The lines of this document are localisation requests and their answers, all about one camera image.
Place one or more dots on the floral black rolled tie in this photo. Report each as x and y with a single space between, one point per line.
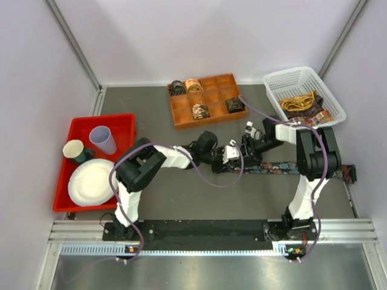
200 111

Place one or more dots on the peach rolled tie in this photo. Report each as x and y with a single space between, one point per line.
193 85

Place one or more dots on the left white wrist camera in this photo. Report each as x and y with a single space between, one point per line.
231 152

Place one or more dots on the gold folded tie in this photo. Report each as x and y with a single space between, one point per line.
299 103

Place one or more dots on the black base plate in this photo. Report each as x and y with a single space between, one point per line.
219 234

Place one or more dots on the cream floral folded tie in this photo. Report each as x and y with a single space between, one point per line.
320 118

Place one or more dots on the slotted cable duct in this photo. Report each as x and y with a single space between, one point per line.
123 250

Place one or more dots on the dark green mug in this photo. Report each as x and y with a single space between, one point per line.
84 155

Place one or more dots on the white paper plate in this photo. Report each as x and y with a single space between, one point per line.
89 183

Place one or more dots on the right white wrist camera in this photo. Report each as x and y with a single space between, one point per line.
251 131

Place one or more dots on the aluminium frame rail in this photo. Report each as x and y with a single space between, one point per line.
344 255

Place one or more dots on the white plastic basket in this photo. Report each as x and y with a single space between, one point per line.
298 81

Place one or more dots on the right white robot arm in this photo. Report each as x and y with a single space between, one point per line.
317 159

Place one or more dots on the lilac plastic cup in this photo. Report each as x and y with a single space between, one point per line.
102 138

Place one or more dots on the dark brown rolled tie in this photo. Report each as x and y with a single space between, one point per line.
234 105

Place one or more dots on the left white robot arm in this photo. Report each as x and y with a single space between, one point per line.
135 170

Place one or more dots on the dark floral necktie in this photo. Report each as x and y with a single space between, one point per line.
347 173

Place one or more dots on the dark maroon folded tie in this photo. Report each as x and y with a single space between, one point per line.
315 109

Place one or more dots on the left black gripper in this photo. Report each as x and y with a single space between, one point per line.
220 167

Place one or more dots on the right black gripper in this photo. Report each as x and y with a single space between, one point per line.
253 156

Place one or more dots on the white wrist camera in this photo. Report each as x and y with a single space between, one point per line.
251 131
231 152

